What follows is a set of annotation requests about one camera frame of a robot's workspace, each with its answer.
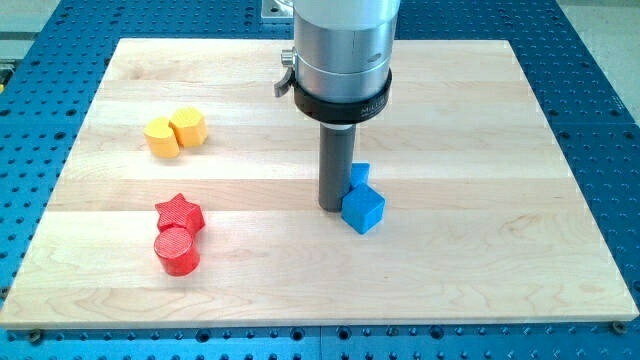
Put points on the blue triangle block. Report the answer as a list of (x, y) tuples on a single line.
[(359, 174)]

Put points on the board stop screw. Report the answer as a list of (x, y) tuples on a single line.
[(34, 336), (618, 327)]

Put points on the yellow heart block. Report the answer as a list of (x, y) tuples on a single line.
[(161, 139)]

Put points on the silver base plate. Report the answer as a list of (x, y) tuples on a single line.
[(276, 10)]

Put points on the right board stop screw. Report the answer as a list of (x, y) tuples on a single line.
[(618, 327)]

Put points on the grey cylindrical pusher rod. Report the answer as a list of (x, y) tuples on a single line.
[(335, 164)]

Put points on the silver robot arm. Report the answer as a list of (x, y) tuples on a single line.
[(339, 72)]

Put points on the blue cube block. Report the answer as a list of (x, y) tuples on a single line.
[(363, 208)]

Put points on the left board stop screw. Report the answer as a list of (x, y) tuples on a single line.
[(34, 336)]

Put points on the red cylinder block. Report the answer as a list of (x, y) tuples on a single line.
[(177, 252)]

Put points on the black tool clamp collar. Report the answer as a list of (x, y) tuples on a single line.
[(342, 113)]

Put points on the yellow hexagon block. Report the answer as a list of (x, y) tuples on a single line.
[(189, 126)]

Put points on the light wooden board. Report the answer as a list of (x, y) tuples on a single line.
[(484, 221)]

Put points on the red star block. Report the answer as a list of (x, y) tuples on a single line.
[(179, 212)]

